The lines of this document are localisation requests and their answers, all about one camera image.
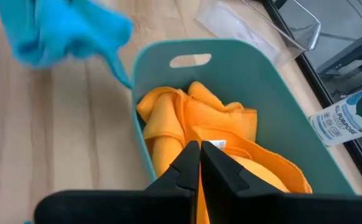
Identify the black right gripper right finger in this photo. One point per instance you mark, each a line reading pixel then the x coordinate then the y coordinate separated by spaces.
pixel 261 208

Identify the grey desk leg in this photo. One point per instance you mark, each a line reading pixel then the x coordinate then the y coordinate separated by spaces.
pixel 349 53

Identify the teal plastic basket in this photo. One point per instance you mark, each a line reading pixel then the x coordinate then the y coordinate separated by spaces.
pixel 261 87

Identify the blue microfiber towel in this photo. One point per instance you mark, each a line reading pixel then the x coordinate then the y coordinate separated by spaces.
pixel 59 31
pixel 27 222

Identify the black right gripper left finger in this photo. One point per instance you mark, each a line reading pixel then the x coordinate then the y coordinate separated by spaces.
pixel 168 205

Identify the orange microfiber towel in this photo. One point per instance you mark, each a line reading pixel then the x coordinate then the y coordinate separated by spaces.
pixel 261 158
pixel 168 118

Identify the clear plastic basket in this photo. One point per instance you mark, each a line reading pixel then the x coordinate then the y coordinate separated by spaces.
pixel 246 28

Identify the clear spray bottle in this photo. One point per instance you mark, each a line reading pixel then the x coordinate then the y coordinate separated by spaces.
pixel 345 118

